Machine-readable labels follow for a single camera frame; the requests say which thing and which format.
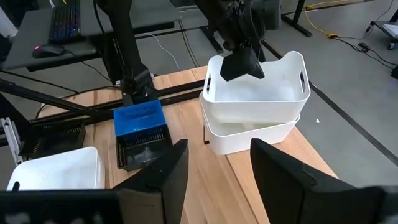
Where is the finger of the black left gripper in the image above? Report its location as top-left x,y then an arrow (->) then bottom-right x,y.
248,46 -> 266,79
220,46 -> 250,82

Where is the black perforated plastic basket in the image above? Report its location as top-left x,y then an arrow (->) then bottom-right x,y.
115,123 -> 174,172
18,119 -> 87,160

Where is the black table leg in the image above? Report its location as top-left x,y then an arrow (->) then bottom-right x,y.
281,0 -> 313,38

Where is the black floor cable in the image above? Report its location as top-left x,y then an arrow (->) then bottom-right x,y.
337,0 -> 398,71

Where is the black aluminium rig frame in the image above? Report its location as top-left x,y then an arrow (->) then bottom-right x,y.
0,77 -> 206,147

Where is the silver frame bracket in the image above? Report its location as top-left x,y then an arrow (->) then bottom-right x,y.
0,117 -> 23,166

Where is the yellow floor cable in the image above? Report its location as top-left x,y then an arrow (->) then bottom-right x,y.
303,0 -> 369,40

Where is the grey rolling cart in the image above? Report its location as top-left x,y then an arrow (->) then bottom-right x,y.
369,9 -> 398,50

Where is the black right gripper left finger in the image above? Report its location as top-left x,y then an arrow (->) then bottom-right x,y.
0,139 -> 190,224

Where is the black backlit keyboard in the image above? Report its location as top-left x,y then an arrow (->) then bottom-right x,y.
47,0 -> 82,45

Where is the white floor cable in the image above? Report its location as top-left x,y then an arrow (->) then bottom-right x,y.
143,32 -> 181,70

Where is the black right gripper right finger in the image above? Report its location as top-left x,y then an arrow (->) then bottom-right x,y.
250,138 -> 398,224

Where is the blue perforated plastic basket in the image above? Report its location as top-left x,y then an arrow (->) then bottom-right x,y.
113,99 -> 168,138

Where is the white plastic storage bin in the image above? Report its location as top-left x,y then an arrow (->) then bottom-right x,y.
201,50 -> 311,124
200,91 -> 301,156
6,146 -> 106,191

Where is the black computer mouse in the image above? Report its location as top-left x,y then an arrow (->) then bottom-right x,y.
32,44 -> 67,60

